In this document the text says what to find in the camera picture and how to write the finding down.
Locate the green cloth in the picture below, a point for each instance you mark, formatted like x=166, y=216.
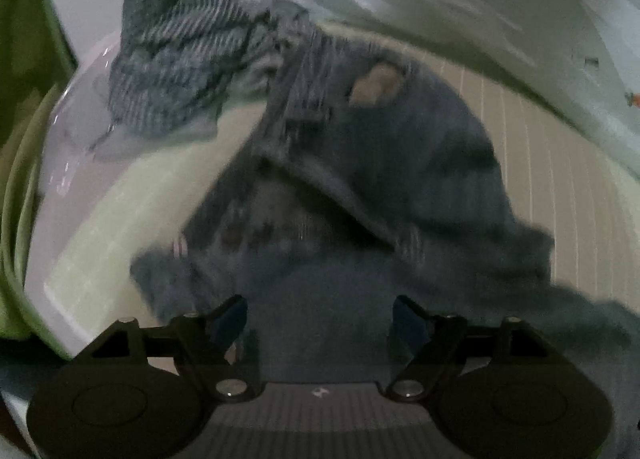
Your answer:
x=25, y=104

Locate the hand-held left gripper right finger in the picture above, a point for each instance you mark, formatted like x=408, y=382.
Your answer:
x=406, y=320

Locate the blue denim jeans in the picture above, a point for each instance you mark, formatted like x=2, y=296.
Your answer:
x=380, y=179

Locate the grey striped garment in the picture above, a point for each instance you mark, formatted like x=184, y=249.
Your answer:
x=175, y=64

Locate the pale lilac cloth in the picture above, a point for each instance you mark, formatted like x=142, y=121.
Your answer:
x=65, y=104

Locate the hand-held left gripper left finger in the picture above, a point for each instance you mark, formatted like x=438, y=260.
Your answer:
x=231, y=318

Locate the white cloth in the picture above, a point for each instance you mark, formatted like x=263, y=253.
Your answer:
x=450, y=4

